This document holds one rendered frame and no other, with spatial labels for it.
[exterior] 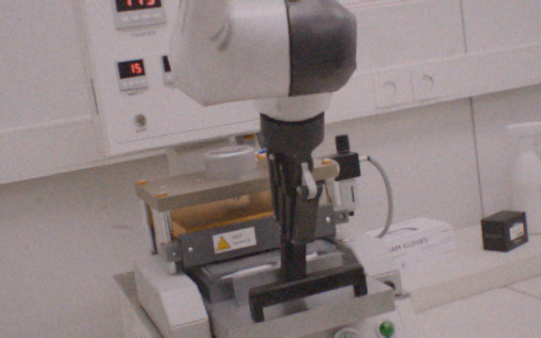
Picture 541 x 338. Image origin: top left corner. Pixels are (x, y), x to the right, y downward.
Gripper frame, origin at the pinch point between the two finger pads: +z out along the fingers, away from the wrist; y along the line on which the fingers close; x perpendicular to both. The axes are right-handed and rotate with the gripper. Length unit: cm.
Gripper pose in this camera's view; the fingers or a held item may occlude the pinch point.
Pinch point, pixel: (293, 257)
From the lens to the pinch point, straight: 100.5
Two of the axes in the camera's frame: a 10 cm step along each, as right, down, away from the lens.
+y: 3.5, 4.3, -8.4
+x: 9.4, -1.8, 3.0
